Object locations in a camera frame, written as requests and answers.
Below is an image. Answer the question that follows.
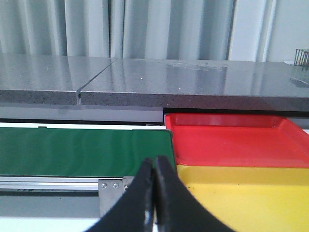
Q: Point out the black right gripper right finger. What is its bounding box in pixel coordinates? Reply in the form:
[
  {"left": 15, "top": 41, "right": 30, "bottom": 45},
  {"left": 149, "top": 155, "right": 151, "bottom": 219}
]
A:
[{"left": 154, "top": 156, "right": 232, "bottom": 232}]

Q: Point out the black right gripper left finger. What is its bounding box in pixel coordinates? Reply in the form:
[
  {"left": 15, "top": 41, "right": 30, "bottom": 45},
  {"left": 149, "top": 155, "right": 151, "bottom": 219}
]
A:
[{"left": 87, "top": 158, "right": 153, "bottom": 232}]

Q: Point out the yellow plastic tray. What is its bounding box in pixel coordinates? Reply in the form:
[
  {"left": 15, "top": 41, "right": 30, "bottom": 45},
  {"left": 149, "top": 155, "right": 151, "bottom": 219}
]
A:
[{"left": 177, "top": 165, "right": 309, "bottom": 232}]

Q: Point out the red plastic tray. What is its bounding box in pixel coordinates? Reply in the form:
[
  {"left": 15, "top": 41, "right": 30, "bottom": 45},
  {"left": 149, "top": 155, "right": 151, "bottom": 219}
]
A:
[{"left": 165, "top": 113, "right": 309, "bottom": 168}]

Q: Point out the grey stone counter slab right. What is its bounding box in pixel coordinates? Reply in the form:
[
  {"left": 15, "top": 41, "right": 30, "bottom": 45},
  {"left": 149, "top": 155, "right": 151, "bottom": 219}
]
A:
[{"left": 81, "top": 59, "right": 309, "bottom": 112}]

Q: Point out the grey stone counter slab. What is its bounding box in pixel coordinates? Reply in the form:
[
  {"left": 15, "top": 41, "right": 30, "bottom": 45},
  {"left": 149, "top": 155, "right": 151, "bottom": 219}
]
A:
[
  {"left": 81, "top": 59, "right": 309, "bottom": 112},
  {"left": 0, "top": 54, "right": 113, "bottom": 105}
]

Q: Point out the green conveyor belt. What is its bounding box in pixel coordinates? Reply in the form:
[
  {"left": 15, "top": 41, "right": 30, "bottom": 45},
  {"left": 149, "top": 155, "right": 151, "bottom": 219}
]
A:
[{"left": 0, "top": 128, "right": 175, "bottom": 177}]

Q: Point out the grey stone counter slab left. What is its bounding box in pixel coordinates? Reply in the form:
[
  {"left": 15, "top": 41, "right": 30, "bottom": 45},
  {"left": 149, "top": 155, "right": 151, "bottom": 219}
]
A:
[{"left": 0, "top": 54, "right": 113, "bottom": 105}]

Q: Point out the white pleated curtain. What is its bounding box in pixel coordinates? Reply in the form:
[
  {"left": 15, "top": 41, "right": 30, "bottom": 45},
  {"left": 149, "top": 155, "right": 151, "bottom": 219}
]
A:
[{"left": 0, "top": 0, "right": 277, "bottom": 62}]

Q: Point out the steel conveyor support bracket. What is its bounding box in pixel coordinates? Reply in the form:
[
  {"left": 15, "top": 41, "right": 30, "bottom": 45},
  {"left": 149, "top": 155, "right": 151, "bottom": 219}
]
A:
[{"left": 98, "top": 176, "right": 134, "bottom": 217}]

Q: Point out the aluminium conveyor frame rail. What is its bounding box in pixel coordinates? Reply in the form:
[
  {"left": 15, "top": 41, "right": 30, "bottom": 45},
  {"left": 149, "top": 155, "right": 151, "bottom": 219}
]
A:
[{"left": 0, "top": 176, "right": 134, "bottom": 191}]

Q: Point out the wire rack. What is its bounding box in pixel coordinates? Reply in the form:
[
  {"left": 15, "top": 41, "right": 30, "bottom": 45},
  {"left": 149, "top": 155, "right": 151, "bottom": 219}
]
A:
[{"left": 294, "top": 48, "right": 309, "bottom": 67}]

